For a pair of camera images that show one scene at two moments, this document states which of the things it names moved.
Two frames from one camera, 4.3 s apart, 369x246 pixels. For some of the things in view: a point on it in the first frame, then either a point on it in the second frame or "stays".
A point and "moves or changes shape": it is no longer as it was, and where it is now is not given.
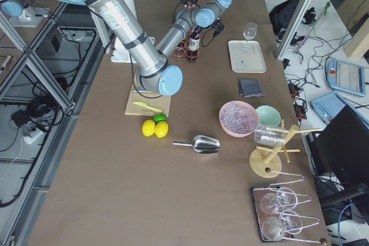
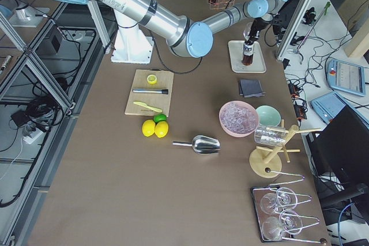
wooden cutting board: (147, 103) stays
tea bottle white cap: (194, 44) moves or changes shape
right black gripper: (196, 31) to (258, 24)
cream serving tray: (247, 56) stays
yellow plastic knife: (146, 105) stays
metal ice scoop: (202, 144) stays
